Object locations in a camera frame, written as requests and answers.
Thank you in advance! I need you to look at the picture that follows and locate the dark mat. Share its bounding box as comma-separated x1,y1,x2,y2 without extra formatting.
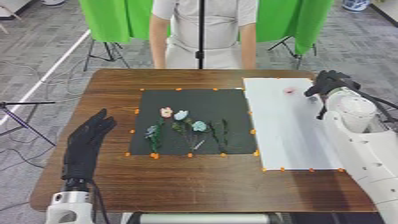
129,88,260,157

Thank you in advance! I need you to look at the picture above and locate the pale blue flower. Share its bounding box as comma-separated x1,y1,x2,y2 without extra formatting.
189,120,210,150

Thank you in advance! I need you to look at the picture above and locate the black tripod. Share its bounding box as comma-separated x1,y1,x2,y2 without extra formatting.
0,99,59,148
82,39,134,73
265,34,320,71

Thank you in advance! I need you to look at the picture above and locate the person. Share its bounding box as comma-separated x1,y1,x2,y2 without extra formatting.
148,0,262,70

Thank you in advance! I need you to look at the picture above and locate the black stand pole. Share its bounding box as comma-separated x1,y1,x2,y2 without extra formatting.
196,0,209,70

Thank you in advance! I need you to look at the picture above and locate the white flower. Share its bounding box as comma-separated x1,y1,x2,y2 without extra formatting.
171,109,198,149

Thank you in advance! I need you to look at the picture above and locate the black cable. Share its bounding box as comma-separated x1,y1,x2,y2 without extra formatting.
88,179,113,224
349,87,398,125

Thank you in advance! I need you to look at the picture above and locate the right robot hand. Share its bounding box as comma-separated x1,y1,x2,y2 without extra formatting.
303,69,363,101

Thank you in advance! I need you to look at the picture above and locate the pale grey bar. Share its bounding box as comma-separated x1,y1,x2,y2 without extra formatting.
127,212,288,224

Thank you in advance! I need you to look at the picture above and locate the white sheet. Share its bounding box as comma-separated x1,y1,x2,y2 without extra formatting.
242,77,347,172

